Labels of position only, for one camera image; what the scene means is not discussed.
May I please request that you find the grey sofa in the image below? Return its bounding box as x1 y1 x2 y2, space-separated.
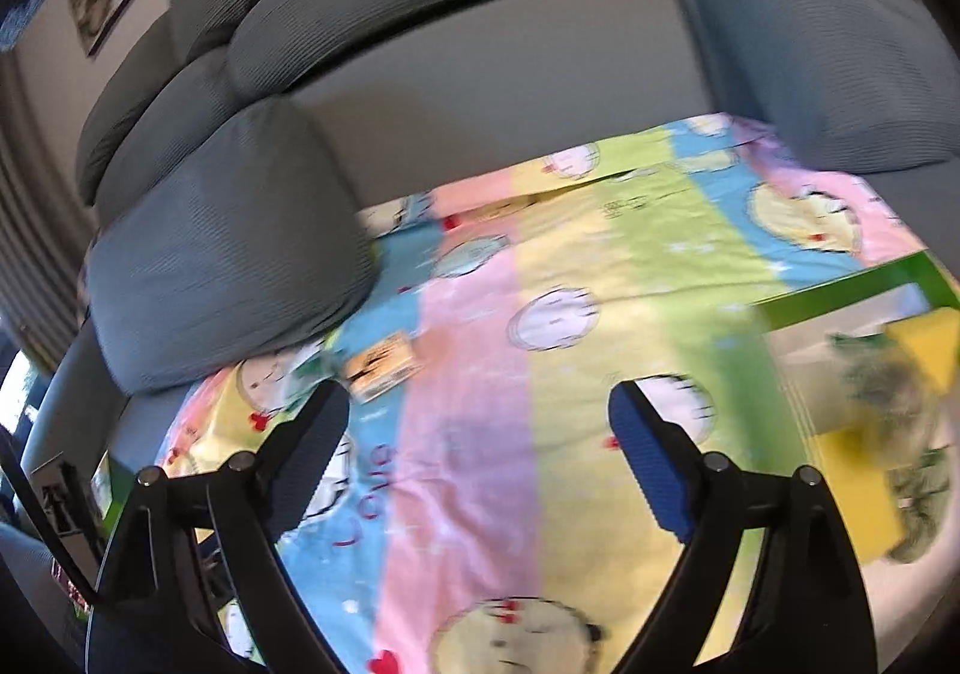
13 0 960 481

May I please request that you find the small yellow card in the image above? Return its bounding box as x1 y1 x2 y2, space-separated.
342 332 421 404

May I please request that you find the green scrubbing pad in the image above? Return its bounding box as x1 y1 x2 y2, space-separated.
828 333 942 470

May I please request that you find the green printed plastic bag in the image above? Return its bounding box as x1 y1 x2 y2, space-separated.
887 447 952 564

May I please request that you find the colourful cartoon bed sheet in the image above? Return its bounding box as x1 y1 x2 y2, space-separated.
160 115 919 672

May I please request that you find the yellow sponge lower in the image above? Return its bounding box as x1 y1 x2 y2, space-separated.
805 427 905 565

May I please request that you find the grey curtain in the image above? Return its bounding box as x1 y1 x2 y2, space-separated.
2 53 91 375

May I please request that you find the yellow sponge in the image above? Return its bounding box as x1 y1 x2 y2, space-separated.
805 427 905 565
884 307 960 396

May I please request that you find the yellow sponge upper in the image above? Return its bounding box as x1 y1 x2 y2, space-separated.
884 307 960 396

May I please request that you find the green storage box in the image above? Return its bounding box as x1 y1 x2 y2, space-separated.
755 252 958 671

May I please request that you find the grey sofa cushion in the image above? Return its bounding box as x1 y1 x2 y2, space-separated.
88 98 376 395

